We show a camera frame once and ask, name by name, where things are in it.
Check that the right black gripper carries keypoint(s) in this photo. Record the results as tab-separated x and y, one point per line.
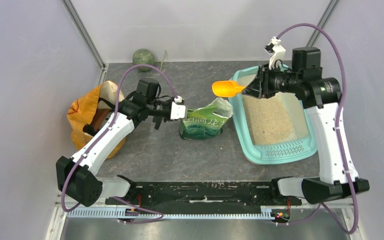
260	86

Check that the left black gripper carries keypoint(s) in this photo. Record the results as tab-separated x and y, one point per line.
170	101

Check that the orange plastic scoop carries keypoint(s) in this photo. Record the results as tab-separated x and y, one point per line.
227	88

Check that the green cat litter bag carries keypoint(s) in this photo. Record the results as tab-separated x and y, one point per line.
206	122

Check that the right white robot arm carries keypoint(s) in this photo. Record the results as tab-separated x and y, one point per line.
320	97

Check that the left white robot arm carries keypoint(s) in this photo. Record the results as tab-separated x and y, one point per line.
76	176

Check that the teal litter box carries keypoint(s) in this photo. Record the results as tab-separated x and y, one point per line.
273	131

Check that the green ball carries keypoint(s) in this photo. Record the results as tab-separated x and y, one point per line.
143	56

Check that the orange trash bag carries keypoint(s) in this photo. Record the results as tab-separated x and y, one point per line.
88	113

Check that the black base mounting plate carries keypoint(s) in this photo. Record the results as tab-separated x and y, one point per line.
207	197

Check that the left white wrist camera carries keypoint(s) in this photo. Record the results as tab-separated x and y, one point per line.
178	110

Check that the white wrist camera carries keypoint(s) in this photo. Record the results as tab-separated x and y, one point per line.
275	50
178	110

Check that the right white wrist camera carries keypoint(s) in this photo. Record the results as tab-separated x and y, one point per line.
275	50

